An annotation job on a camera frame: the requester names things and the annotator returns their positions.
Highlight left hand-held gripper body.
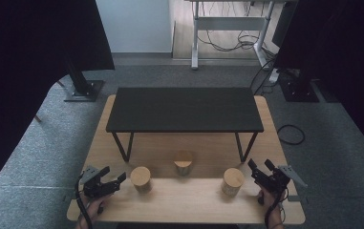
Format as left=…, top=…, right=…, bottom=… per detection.
left=80, top=165, right=120, bottom=198

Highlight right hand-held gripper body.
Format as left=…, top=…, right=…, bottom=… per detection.
left=252, top=164, right=309, bottom=195

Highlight glass jar with wooden lid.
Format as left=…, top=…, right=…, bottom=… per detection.
left=173, top=150, right=194, bottom=177
left=130, top=165, right=154, bottom=194
left=221, top=167, right=246, bottom=197

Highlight black shelf with metal legs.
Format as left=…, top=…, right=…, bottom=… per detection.
left=105, top=87, right=265, bottom=164

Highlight person's left hand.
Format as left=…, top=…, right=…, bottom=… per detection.
left=79, top=194, right=113, bottom=229

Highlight person's right hand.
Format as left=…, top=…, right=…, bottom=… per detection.
left=257, top=187, right=287, bottom=229

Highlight black metal stand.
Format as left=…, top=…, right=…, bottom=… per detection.
left=63, top=56, right=105, bottom=103

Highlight white power strip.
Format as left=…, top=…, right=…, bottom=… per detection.
left=268, top=68, right=281, bottom=84

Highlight black curtain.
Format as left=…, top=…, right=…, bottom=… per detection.
left=271, top=0, right=364, bottom=163
left=0, top=0, right=116, bottom=204

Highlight left hand-held gripper black cable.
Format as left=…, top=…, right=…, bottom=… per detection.
left=74, top=173, right=95, bottom=229

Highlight hand-held gripper black cable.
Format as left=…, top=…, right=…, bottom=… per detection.
left=264, top=187, right=290, bottom=229
left=74, top=173, right=95, bottom=229

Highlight right hand-held gripper black cable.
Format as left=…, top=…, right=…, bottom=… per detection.
left=264, top=187, right=290, bottom=229

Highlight looped black floor cable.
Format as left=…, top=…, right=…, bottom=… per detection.
left=277, top=124, right=306, bottom=146

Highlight black stand base plate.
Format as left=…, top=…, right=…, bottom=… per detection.
left=278, top=68, right=320, bottom=103

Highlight black power strip cable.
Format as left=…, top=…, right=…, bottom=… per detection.
left=249, top=58, right=276, bottom=96

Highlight tangled black desk cables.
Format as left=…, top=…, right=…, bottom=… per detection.
left=197, top=1, right=278, bottom=60

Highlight grey desk frame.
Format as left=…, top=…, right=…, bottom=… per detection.
left=183, top=0, right=298, bottom=71

